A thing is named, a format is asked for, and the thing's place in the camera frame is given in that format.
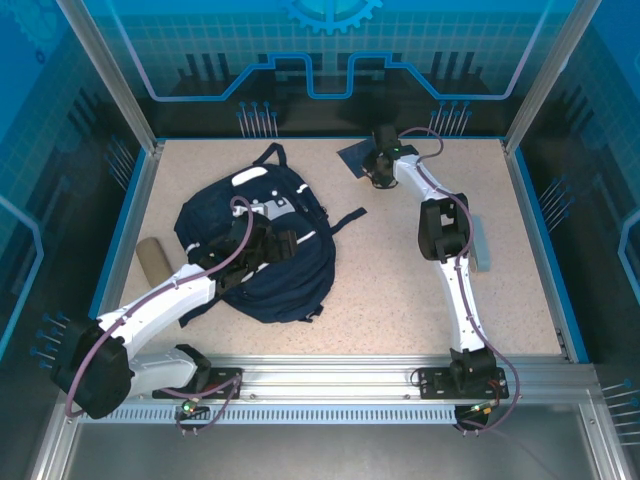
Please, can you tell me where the navy book yellow strip label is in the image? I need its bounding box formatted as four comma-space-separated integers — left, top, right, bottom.
337, 141, 419, 180

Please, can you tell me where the blue printed panel with gear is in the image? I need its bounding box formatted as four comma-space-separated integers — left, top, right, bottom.
82, 0, 576, 139

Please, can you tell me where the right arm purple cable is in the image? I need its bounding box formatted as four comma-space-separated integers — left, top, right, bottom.
398, 126, 521, 436

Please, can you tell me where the steel sheet shelf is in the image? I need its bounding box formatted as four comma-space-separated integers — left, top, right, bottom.
29, 399, 636, 480

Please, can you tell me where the grey-blue pencil box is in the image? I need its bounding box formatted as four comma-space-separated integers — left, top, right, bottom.
468, 214, 494, 274

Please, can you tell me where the aluminium frame rail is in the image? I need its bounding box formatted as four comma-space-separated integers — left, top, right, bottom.
64, 353, 599, 407

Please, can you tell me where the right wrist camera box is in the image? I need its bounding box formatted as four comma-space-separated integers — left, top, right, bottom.
372, 123, 401, 151

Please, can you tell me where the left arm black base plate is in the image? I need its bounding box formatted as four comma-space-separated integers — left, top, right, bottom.
152, 367, 244, 400

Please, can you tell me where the blue printed side panel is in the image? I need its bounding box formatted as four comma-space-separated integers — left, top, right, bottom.
509, 0, 640, 401
0, 0, 151, 371

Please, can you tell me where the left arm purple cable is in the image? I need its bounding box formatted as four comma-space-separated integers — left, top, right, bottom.
64, 195, 261, 436

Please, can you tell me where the blue table edge strip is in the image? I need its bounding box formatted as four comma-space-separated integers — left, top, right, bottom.
73, 148, 151, 364
514, 148, 591, 364

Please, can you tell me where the tan fabric pencil case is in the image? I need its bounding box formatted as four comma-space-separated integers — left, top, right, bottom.
135, 237, 174, 286

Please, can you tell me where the aluminium frame post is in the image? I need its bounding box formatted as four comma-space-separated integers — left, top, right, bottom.
55, 0, 166, 154
502, 0, 604, 154

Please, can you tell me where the navy blue backpack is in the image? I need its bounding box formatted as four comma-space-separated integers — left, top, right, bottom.
173, 142, 369, 329

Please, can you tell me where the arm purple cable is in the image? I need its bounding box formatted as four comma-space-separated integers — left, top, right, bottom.
398, 126, 521, 436
64, 195, 261, 436

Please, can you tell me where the slotted grey cable duct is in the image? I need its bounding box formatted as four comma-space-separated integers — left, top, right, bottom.
78, 405, 459, 426

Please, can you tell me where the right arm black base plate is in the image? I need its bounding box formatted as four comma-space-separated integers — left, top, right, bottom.
417, 367, 510, 400

